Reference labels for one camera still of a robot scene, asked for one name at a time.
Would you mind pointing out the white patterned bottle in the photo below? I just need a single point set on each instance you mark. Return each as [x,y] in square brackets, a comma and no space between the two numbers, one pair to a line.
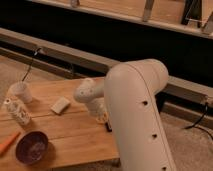
[17,112]

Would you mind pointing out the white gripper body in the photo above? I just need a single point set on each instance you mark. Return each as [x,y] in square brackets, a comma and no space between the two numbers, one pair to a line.
[102,116]

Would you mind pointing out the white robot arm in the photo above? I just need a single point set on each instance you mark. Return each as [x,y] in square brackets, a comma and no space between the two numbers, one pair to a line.
[127,97]

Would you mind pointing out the orange carrot toy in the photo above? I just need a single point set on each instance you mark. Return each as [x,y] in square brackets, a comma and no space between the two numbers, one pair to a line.
[7,142]

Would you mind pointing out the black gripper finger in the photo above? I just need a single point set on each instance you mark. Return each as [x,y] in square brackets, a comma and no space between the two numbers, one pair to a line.
[108,127]

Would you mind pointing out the purple bowl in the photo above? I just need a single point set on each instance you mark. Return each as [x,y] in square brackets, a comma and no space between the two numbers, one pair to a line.
[32,147]

